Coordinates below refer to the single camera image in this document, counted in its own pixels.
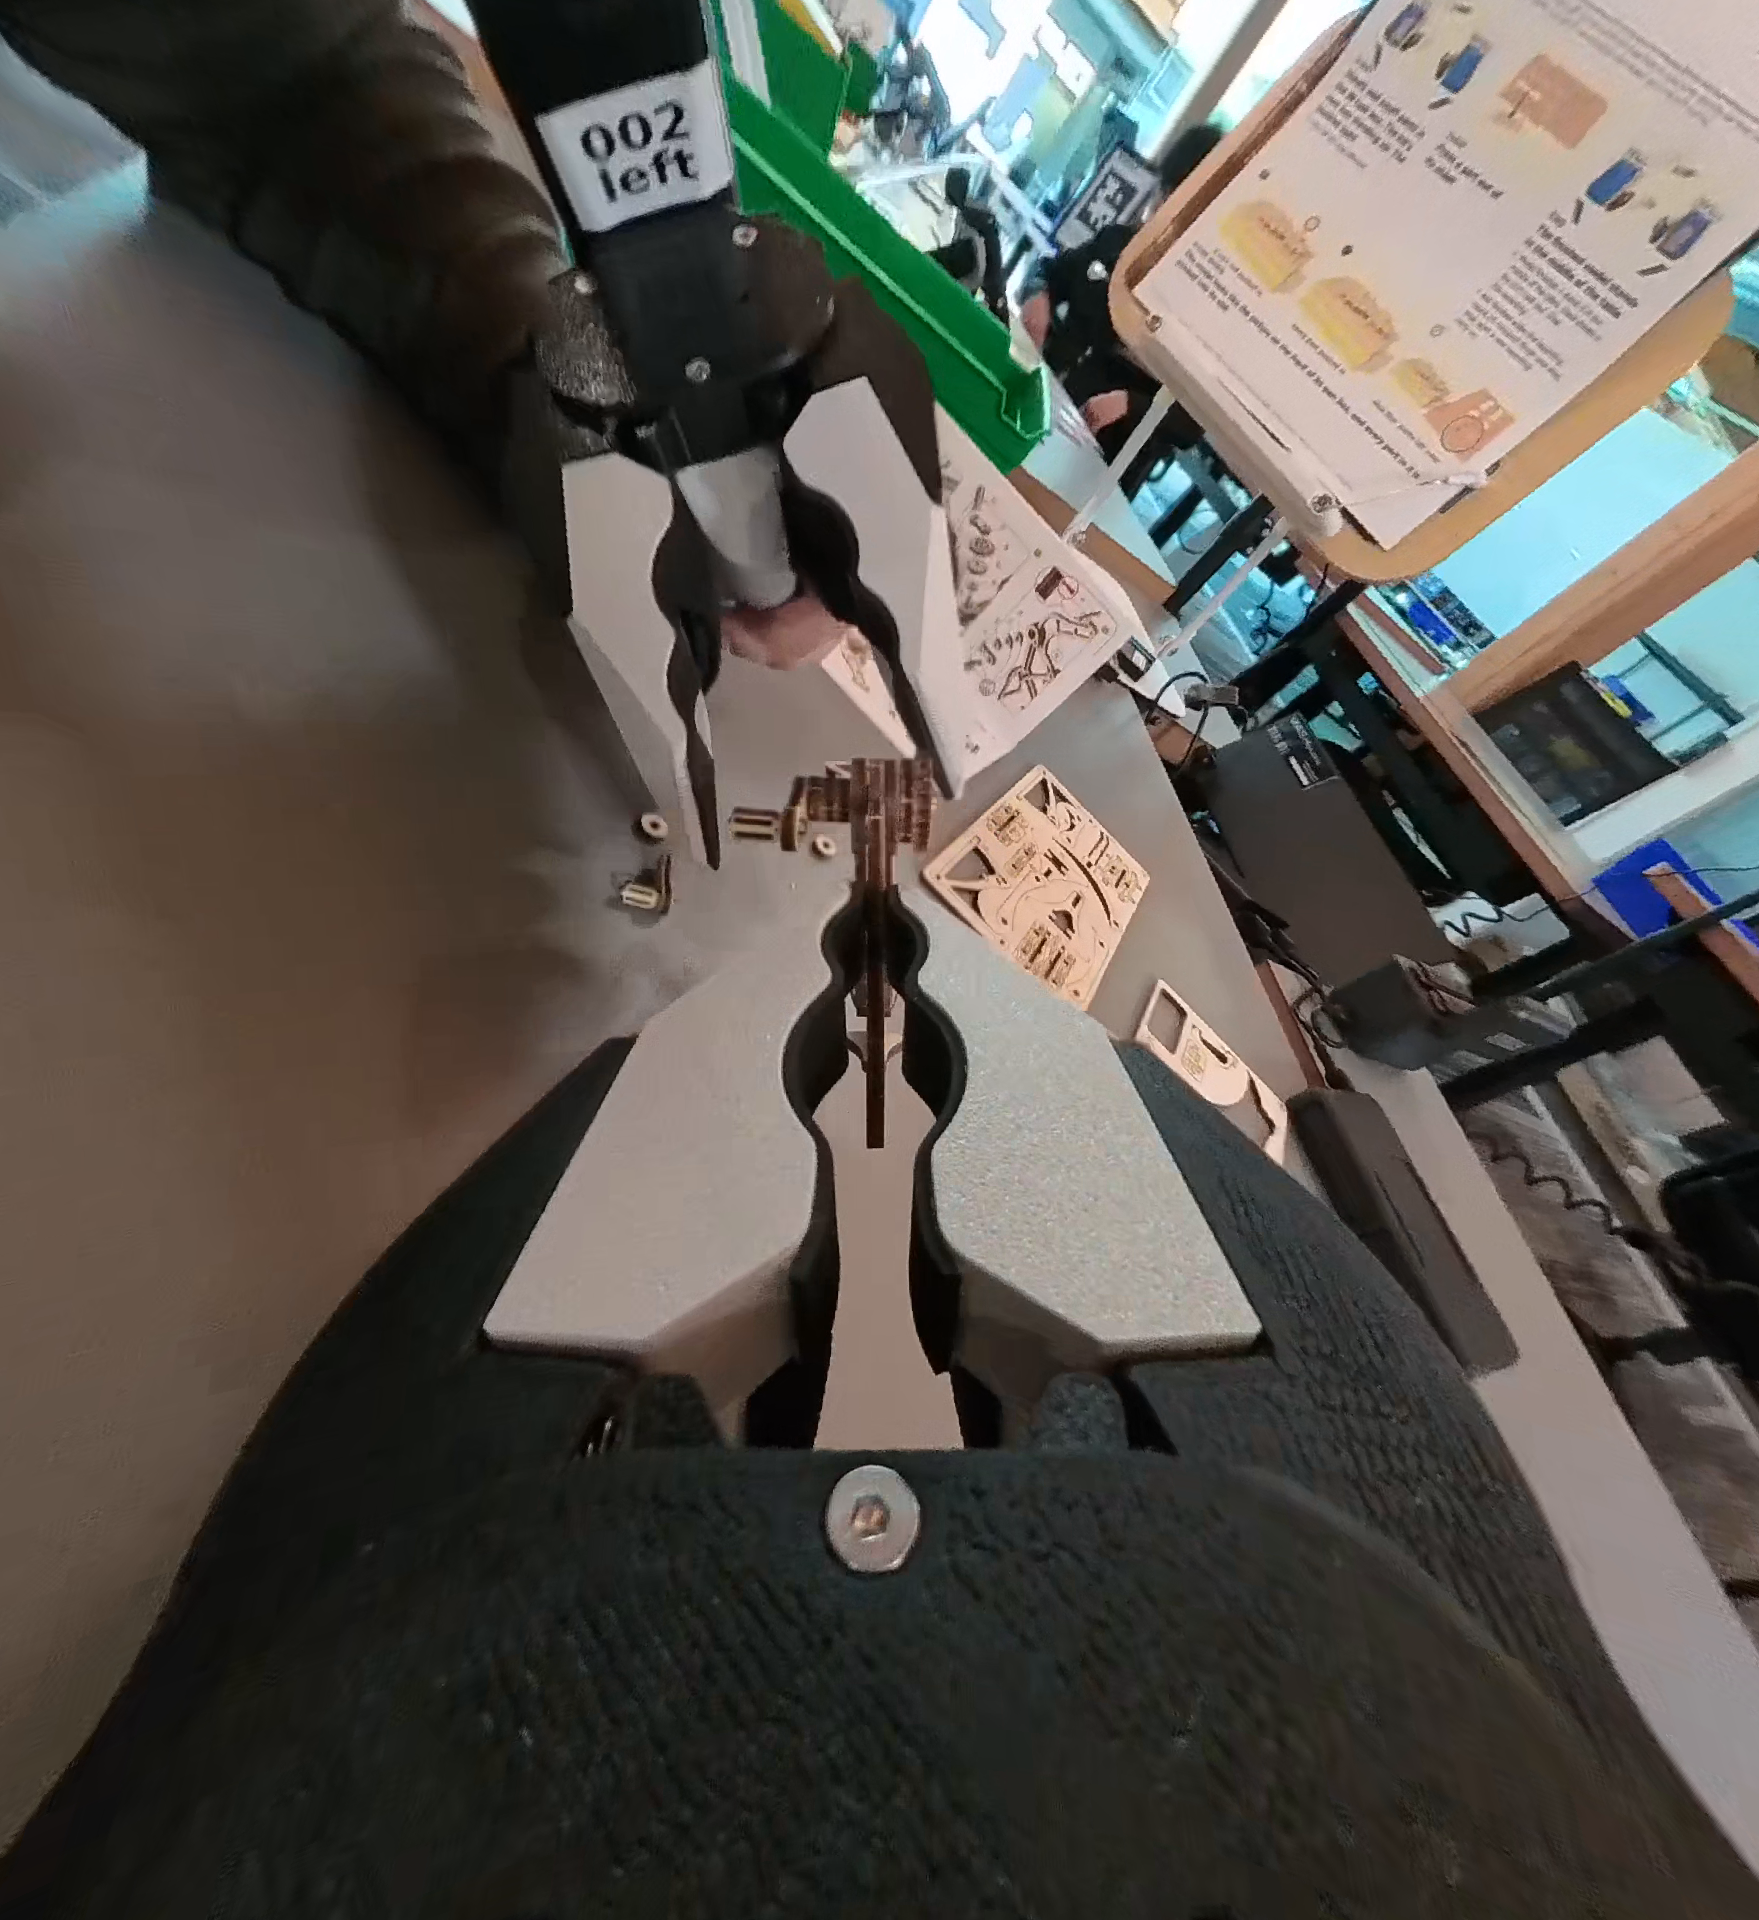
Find wooden parts sheet curved cutout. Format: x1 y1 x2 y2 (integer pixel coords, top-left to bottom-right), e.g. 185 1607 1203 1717
1132 977 1289 1166

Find person's left forearm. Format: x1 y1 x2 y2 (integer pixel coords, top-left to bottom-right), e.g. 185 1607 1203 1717
0 0 586 488

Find wooden clipboard stand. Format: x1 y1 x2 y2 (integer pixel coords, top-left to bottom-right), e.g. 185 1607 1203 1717
1107 11 1738 587

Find black and white marker board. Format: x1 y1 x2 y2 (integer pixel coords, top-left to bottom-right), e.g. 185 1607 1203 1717
1050 141 1166 252

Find assembly instruction booklet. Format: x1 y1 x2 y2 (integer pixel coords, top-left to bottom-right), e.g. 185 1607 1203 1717
817 447 1145 770

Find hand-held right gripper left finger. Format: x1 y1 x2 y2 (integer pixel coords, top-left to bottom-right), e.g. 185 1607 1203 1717
486 886 853 1374

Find grey power adapter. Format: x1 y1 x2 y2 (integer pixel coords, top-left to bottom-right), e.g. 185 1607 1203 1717
1326 958 1670 1073

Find wooden support post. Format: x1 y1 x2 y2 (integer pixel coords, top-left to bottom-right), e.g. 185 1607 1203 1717
1423 387 1759 717

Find person's left hand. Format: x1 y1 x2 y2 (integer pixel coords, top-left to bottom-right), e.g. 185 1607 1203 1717
720 594 839 672

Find wooden parts sheet slotted strips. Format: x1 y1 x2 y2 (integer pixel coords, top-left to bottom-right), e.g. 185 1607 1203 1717
920 763 1151 1009

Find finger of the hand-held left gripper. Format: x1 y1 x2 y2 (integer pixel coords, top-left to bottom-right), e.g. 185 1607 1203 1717
560 460 722 871
780 375 967 797

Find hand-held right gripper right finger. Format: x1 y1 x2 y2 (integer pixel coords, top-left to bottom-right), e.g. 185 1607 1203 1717
893 887 1263 1410

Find wooden gear axle assembly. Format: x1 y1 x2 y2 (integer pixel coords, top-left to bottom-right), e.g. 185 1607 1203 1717
729 757 950 869

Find black coiled cable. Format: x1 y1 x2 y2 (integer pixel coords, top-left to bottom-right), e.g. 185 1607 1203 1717
1461 1122 1759 1443

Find printed instruction sheet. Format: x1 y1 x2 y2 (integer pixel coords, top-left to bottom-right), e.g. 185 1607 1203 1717
1132 0 1759 550

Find wooden model frame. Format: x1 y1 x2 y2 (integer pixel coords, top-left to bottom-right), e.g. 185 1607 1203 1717
780 757 950 1151

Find blue plastic bin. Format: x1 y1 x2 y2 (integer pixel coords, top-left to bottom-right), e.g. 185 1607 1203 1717
1588 842 1759 954

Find black flat box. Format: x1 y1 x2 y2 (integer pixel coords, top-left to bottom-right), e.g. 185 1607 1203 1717
1205 715 1454 980

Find large green plastic bin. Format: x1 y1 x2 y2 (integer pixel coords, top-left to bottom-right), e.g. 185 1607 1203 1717
718 0 1056 446

